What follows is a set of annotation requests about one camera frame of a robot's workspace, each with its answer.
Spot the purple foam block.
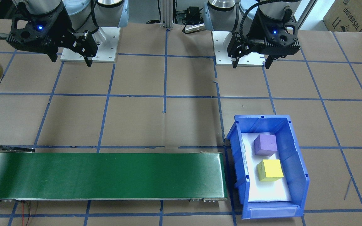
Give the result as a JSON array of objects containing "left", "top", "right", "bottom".
[{"left": 254, "top": 134, "right": 278, "bottom": 157}]

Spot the yellow foam block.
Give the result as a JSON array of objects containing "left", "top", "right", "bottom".
[{"left": 256, "top": 159, "right": 284, "bottom": 182}]

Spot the silver cylindrical connector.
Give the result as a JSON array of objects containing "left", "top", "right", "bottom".
[{"left": 184, "top": 24, "right": 205, "bottom": 34}]

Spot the black power supply box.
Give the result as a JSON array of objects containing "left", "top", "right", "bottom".
[{"left": 187, "top": 6, "right": 202, "bottom": 21}]

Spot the brown cardboard box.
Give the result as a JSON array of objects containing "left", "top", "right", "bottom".
[{"left": 322, "top": 0, "right": 362, "bottom": 33}]

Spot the blue plastic storage bin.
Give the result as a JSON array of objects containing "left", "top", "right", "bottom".
[{"left": 226, "top": 115, "right": 310, "bottom": 219}]

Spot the green conveyor belt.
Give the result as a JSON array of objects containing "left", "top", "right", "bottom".
[{"left": 0, "top": 145, "right": 228, "bottom": 203}]

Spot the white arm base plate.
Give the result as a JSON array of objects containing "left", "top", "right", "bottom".
[
  {"left": 61, "top": 27, "right": 121, "bottom": 63},
  {"left": 212, "top": 30, "right": 265, "bottom": 67}
]

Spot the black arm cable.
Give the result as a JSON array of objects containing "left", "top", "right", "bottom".
[{"left": 237, "top": 0, "right": 292, "bottom": 44}]

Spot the red black wire pair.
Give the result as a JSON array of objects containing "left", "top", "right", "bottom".
[{"left": 21, "top": 201, "right": 40, "bottom": 226}]

